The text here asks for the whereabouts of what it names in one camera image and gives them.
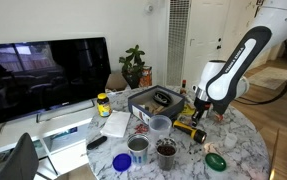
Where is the orange snack bag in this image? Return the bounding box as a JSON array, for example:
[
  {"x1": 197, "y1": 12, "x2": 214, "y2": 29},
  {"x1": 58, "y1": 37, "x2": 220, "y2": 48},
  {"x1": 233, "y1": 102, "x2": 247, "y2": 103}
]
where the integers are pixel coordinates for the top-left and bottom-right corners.
[{"x1": 138, "y1": 65, "x2": 154, "y2": 89}]

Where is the white paper napkin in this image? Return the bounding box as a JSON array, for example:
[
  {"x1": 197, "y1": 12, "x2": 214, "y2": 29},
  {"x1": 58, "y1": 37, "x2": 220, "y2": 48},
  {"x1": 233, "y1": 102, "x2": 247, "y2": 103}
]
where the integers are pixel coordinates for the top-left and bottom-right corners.
[{"x1": 99, "y1": 110, "x2": 132, "y2": 139}]

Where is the blue round lid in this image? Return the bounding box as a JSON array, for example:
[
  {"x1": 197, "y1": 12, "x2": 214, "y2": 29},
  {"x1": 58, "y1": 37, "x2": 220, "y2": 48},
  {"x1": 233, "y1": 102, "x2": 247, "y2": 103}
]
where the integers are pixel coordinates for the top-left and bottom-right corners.
[{"x1": 111, "y1": 152, "x2": 133, "y2": 173}]

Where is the green leafy plant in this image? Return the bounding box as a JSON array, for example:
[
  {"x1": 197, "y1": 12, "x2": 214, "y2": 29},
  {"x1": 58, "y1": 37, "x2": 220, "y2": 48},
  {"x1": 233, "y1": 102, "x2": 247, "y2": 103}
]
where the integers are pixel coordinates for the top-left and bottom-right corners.
[{"x1": 118, "y1": 44, "x2": 147, "y2": 76}]

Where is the black oval case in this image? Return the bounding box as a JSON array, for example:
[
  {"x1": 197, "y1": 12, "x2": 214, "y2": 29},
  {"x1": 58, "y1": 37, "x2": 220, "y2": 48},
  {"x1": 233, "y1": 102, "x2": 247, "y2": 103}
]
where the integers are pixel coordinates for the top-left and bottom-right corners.
[{"x1": 152, "y1": 90, "x2": 174, "y2": 107}]

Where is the clear plastic cup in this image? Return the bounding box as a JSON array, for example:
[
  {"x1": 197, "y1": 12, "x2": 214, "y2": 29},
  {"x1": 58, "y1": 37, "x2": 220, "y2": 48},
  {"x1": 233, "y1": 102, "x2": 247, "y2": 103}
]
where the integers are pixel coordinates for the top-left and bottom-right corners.
[{"x1": 148, "y1": 114, "x2": 173, "y2": 143}]

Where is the vitamin bottle with yellow lid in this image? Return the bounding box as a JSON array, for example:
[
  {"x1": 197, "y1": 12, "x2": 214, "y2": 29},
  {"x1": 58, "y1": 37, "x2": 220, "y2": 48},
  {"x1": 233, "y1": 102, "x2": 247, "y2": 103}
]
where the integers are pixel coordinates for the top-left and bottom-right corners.
[{"x1": 96, "y1": 92, "x2": 113, "y2": 118}]

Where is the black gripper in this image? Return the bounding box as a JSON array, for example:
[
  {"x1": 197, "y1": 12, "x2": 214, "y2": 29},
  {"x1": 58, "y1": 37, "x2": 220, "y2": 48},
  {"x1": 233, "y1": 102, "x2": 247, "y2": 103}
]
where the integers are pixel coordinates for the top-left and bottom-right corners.
[{"x1": 190, "y1": 96, "x2": 214, "y2": 129}]

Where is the white door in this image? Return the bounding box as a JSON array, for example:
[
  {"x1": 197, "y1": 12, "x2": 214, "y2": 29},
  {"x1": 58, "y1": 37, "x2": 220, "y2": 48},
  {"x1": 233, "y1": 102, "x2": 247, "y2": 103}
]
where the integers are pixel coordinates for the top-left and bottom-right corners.
[{"x1": 182, "y1": 0, "x2": 233, "y2": 90}]

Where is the navy cardboard box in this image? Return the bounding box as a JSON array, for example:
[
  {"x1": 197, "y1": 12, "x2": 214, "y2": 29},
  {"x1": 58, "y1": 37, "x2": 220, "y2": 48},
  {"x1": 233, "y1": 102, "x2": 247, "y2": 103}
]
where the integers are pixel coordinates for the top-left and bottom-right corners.
[{"x1": 127, "y1": 84, "x2": 186, "y2": 126}]

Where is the white television stand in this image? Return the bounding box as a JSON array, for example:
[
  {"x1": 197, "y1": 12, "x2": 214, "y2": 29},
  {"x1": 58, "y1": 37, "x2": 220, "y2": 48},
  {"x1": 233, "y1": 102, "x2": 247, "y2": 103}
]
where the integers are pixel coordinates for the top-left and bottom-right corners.
[{"x1": 0, "y1": 97, "x2": 118, "y2": 177}]

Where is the hot sauce bottle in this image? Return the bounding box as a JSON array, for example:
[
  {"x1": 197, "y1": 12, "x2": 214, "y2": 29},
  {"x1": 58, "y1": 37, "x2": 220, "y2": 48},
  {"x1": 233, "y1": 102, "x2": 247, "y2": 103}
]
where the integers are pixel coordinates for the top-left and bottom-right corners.
[{"x1": 179, "y1": 79, "x2": 188, "y2": 96}]

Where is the red snack packet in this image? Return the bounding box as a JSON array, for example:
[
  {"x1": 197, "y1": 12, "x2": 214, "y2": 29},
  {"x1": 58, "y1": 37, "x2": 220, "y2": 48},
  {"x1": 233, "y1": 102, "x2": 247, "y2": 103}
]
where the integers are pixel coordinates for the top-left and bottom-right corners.
[{"x1": 133, "y1": 122, "x2": 150, "y2": 135}]

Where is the metal tin can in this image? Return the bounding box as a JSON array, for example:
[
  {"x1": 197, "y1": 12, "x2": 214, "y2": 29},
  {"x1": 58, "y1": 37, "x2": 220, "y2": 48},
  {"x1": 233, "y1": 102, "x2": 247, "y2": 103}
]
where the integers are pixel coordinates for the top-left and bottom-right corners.
[{"x1": 126, "y1": 133, "x2": 151, "y2": 167}]

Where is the black remote control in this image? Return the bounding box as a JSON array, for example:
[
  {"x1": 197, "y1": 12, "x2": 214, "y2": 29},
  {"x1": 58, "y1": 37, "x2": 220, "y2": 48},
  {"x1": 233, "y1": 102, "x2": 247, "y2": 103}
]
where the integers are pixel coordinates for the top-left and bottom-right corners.
[{"x1": 86, "y1": 135, "x2": 109, "y2": 151}]

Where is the cup with coffee beans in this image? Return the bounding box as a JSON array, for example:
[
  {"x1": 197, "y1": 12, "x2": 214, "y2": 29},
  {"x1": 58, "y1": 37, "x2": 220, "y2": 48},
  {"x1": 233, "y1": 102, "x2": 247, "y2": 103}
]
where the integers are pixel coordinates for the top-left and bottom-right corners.
[{"x1": 155, "y1": 137, "x2": 178, "y2": 171}]

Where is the white wall heater grille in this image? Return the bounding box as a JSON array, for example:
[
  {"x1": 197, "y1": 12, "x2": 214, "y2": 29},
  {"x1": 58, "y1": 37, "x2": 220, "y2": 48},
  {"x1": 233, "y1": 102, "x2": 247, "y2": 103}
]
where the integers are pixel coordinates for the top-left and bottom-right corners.
[{"x1": 165, "y1": 0, "x2": 192, "y2": 87}]

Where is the purple and white packet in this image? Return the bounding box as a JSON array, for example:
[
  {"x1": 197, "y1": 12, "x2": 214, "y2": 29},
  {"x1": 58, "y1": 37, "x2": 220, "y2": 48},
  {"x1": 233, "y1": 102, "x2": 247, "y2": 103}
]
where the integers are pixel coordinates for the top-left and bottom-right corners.
[{"x1": 177, "y1": 114, "x2": 193, "y2": 126}]

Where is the white wall thermostat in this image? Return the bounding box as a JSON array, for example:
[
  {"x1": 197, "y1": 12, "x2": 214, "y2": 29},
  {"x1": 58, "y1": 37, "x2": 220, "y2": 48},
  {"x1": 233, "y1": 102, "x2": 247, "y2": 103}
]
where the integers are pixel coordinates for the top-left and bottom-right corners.
[{"x1": 144, "y1": 2, "x2": 155, "y2": 15}]

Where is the green round lid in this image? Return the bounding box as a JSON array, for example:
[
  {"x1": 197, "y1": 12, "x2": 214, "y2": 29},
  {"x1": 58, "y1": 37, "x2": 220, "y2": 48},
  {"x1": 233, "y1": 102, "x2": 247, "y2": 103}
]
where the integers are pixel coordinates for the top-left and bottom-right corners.
[{"x1": 204, "y1": 152, "x2": 228, "y2": 173}]

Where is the yellow printed packet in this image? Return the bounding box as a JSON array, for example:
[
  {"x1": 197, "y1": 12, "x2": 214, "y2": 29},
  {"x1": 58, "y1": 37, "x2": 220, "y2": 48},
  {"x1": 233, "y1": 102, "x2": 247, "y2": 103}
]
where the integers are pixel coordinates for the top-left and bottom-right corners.
[{"x1": 180, "y1": 103, "x2": 198, "y2": 117}]

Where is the dark plant pot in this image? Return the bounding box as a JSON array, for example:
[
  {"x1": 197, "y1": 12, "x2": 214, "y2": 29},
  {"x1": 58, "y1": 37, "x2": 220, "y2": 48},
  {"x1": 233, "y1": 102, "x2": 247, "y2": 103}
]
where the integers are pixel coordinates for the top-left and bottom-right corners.
[{"x1": 122, "y1": 71, "x2": 143, "y2": 90}]

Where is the black flat screen television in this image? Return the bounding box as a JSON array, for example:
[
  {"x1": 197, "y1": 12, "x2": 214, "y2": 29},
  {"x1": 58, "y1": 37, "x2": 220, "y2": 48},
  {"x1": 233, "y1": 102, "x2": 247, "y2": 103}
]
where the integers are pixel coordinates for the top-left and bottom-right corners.
[{"x1": 0, "y1": 36, "x2": 113, "y2": 125}]

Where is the beige floor rug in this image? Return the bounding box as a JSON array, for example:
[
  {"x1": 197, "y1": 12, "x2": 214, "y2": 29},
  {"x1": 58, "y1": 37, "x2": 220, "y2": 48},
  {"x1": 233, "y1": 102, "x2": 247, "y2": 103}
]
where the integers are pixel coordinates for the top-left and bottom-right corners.
[{"x1": 247, "y1": 66, "x2": 287, "y2": 91}]

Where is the dark grey chair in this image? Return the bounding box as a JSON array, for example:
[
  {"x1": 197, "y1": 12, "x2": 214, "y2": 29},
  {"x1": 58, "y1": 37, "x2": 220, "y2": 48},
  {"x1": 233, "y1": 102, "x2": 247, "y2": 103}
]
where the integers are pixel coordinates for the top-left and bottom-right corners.
[{"x1": 0, "y1": 132, "x2": 40, "y2": 180}]

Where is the yellow and black torch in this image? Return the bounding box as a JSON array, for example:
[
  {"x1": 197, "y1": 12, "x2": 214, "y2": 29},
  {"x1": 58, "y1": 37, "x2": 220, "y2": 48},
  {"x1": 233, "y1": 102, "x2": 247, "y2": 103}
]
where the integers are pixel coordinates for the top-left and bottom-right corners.
[{"x1": 171, "y1": 119, "x2": 208, "y2": 145}]

